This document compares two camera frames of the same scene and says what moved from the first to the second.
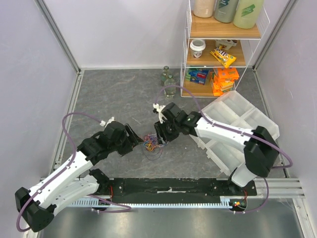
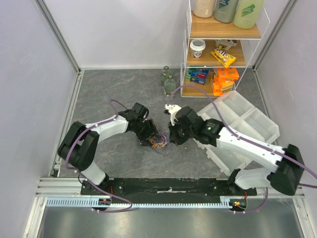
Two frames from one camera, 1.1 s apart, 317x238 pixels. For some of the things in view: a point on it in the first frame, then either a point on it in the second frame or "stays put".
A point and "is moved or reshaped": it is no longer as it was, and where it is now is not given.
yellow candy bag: (226, 59) stays put
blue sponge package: (197, 75) stays put
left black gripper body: (119, 146) -> (146, 132)
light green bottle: (247, 13) stays put
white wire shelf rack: (216, 55) stays put
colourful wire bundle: (151, 142) is moved or reshaped
